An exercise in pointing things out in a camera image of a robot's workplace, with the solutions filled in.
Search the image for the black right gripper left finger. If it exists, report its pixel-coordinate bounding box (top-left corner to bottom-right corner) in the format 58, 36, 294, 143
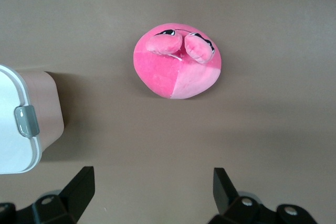
15, 166, 95, 224

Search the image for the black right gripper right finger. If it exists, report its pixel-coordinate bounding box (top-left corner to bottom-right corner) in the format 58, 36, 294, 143
208, 167, 317, 224

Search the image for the pink round plush toy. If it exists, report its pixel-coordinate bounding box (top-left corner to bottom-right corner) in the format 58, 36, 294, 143
132, 22, 223, 100

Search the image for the pink plastic storage box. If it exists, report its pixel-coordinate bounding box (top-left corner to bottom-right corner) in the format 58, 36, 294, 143
19, 71, 65, 154

